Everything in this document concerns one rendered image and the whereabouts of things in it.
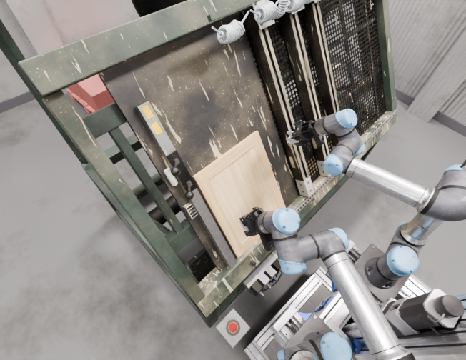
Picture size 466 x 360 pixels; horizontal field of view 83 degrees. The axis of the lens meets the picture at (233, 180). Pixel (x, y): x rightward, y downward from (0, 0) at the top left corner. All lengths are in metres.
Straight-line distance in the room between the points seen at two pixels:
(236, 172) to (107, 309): 1.66
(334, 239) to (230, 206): 0.67
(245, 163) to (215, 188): 0.22
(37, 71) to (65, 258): 2.08
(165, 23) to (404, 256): 1.33
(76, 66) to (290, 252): 0.85
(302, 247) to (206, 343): 1.67
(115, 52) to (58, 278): 2.16
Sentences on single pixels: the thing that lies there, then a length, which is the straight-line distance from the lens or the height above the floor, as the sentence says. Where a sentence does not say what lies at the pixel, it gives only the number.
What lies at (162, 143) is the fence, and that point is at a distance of 1.12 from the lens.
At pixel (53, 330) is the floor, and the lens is 2.70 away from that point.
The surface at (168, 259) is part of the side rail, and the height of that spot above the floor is 1.18.
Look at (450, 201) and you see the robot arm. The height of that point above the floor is 1.67.
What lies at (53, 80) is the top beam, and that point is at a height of 1.87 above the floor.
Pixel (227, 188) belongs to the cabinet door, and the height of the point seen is 1.22.
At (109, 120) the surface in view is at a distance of 1.14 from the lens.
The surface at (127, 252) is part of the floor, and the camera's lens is 2.64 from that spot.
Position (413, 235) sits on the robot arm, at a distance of 1.41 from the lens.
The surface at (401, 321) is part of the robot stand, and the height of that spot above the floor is 1.36.
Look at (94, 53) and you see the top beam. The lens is 1.02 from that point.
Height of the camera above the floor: 2.37
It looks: 56 degrees down
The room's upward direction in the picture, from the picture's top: 3 degrees clockwise
